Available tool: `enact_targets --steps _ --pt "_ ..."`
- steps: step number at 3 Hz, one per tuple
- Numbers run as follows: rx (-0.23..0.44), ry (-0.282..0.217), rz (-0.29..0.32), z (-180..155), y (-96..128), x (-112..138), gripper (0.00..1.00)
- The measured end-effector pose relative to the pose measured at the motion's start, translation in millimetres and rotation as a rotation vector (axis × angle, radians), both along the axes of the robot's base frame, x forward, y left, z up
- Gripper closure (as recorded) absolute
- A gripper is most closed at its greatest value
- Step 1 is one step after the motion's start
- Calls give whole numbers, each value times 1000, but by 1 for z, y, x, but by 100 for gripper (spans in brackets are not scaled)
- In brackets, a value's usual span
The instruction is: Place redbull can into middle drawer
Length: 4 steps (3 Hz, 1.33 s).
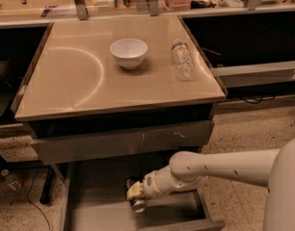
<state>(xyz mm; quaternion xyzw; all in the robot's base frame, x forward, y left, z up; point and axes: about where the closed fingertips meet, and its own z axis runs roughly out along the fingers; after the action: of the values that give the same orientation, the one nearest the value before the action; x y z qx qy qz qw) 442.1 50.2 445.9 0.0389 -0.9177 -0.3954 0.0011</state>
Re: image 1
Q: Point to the closed top drawer front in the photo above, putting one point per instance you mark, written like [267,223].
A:
[123,142]

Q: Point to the open middle drawer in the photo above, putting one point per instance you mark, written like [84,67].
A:
[96,199]

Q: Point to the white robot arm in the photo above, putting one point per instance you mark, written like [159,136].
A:
[272,169]

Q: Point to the white ceramic bowl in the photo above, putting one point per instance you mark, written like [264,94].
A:
[129,53]

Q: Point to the grey drawer cabinet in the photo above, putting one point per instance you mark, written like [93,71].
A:
[75,87]

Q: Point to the grey metal shelf rail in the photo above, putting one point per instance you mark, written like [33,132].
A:
[255,74]

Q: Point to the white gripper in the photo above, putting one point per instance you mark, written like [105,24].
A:
[151,185]

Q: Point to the small bottle on floor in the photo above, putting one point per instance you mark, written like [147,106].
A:
[12,179]

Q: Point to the clear plastic bottle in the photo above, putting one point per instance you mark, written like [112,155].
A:
[183,61]

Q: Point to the silver redbull can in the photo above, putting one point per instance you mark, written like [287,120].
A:
[138,205]

